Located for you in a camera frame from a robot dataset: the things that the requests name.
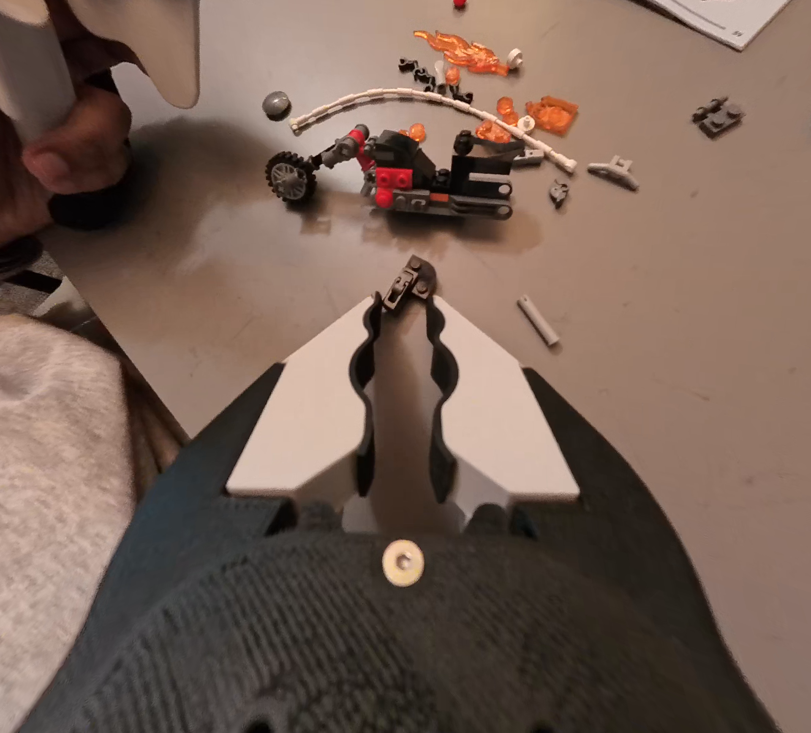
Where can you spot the white round lego piece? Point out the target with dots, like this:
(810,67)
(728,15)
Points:
(526,124)
(514,57)

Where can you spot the large orange flame piece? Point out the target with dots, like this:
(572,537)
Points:
(469,52)

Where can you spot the person's left hand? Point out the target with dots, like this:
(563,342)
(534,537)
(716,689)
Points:
(82,137)

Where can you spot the light grey lego clip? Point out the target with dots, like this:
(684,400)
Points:
(529,158)

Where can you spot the black lego wheel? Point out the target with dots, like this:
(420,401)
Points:
(274,175)

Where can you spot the orange round lego stud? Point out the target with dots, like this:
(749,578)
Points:
(505,105)
(417,133)
(452,75)
(510,118)

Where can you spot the dark grey lego plate piece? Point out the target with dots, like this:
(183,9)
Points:
(719,118)

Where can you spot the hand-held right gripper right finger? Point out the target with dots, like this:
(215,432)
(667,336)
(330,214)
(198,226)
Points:
(507,435)

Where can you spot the black red lego motorcycle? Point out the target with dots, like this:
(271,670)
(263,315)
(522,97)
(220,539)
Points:
(405,163)

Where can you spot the light grey bracket piece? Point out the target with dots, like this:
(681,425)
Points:
(614,172)

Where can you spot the orange faceted lego piece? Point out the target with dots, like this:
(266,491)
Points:
(552,115)

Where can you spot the orange transparent flat plate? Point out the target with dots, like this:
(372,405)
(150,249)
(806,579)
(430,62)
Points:
(491,132)

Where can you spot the dark grey curved small piece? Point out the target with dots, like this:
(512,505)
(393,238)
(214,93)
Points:
(559,193)

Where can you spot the dark grey lego hinge piece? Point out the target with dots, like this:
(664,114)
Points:
(412,283)

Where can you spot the light grey lego pin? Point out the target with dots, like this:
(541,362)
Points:
(538,320)

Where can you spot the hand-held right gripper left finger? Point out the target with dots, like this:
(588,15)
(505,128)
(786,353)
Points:
(298,429)

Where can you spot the grey dome lego piece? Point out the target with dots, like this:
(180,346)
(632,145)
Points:
(277,105)

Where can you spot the black lego clip piece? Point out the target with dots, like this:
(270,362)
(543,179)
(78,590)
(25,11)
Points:
(462,94)
(409,65)

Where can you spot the light grey small connector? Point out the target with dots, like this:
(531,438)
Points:
(440,74)

